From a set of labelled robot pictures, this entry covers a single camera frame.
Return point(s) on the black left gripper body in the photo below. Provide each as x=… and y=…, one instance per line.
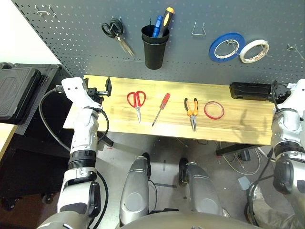
x=95, y=93

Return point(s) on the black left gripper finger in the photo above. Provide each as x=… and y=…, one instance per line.
x=86, y=84
x=108, y=87

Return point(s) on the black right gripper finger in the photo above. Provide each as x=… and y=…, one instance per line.
x=274, y=89

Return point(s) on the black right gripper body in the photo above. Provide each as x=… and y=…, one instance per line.
x=283, y=90

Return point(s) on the red tape roll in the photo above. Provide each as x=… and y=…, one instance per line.
x=205, y=112

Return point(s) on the orange black needle-nose pliers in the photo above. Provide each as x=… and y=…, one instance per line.
x=192, y=117

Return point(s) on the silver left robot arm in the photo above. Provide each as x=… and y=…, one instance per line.
x=81, y=148

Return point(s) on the dark grey pegboard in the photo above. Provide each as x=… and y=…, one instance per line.
x=190, y=62

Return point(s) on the flat black plastic box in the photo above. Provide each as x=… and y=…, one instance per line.
x=250, y=91

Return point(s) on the white tape roll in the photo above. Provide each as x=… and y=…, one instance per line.
x=243, y=55

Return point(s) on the black plastic cup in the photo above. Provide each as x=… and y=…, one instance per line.
x=155, y=55

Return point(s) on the black ribbed tool case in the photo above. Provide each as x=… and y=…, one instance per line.
x=16, y=93

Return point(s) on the black power adapter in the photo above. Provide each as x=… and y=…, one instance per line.
x=245, y=155

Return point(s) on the blue tape roll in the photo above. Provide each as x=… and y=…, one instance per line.
x=212, y=51

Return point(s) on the double metal peg hook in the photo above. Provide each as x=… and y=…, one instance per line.
x=45, y=13

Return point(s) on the small grey floor box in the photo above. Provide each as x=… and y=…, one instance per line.
x=244, y=183

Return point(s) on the silver left robot leg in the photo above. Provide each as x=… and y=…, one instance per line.
x=134, y=190

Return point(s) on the silver robot leg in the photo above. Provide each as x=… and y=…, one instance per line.
x=134, y=190
x=202, y=190

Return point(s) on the person leg with shoe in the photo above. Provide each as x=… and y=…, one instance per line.
x=269, y=212

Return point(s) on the silver right robot leg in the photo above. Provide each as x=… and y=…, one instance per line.
x=202, y=190

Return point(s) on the grey robot torso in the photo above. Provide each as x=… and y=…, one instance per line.
x=155, y=221

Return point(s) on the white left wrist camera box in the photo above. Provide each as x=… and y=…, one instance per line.
x=76, y=91

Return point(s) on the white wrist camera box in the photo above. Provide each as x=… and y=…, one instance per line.
x=296, y=96
x=76, y=91

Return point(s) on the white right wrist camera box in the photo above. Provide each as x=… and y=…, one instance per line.
x=296, y=96

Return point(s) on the black table frame bar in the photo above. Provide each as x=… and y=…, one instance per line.
x=233, y=149
x=107, y=140

